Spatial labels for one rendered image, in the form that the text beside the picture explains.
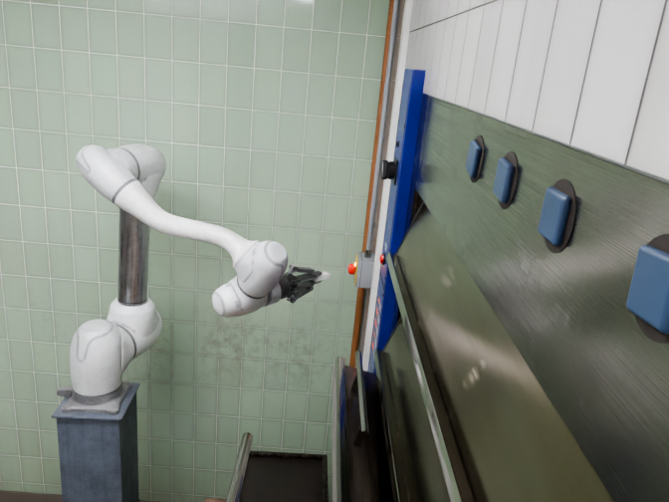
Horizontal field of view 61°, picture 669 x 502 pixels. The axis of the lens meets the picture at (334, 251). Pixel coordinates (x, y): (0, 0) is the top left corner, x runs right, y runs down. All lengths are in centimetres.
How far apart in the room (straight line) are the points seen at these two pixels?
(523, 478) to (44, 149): 218
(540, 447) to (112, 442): 169
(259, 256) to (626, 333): 122
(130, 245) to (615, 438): 176
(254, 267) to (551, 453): 112
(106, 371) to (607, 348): 173
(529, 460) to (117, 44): 204
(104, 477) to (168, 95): 137
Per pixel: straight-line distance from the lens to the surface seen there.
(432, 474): 100
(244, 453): 158
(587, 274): 49
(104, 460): 217
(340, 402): 130
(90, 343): 199
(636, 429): 43
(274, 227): 231
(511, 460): 64
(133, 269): 206
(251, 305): 168
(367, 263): 197
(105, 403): 208
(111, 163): 182
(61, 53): 242
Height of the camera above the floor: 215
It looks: 18 degrees down
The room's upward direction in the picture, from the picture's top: 5 degrees clockwise
